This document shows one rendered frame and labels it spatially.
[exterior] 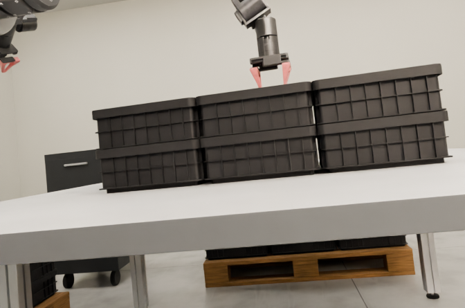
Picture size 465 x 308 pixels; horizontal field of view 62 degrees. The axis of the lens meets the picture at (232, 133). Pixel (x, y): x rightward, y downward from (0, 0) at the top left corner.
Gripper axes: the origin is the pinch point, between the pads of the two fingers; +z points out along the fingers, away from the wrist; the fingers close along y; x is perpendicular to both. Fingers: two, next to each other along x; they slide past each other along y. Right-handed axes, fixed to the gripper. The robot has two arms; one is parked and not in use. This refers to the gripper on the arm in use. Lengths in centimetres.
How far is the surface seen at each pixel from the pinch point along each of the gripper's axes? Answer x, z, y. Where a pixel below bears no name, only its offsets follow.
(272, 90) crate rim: 8.2, 1.1, -0.6
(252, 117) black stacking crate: 7.1, 7.0, 5.5
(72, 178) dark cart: -125, 18, 148
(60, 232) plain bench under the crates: 61, 24, 23
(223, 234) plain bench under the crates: 59, 26, 3
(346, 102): 6.8, 6.4, -17.8
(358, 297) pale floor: -101, 92, -22
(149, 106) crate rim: 8.6, 0.9, 32.1
